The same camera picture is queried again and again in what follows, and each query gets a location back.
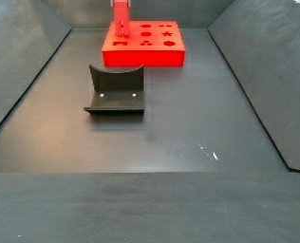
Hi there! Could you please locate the black curved holder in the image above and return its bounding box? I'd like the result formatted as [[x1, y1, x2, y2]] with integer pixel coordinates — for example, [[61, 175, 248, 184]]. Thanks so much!
[[85, 65, 145, 114]]

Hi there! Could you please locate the red shape-sorter block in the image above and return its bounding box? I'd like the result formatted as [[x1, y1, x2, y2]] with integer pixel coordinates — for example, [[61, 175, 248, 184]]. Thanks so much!
[[102, 21, 186, 67]]

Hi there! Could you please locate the red double-square object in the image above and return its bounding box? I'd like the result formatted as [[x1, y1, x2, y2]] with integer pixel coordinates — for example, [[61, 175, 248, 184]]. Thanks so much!
[[111, 0, 130, 36]]

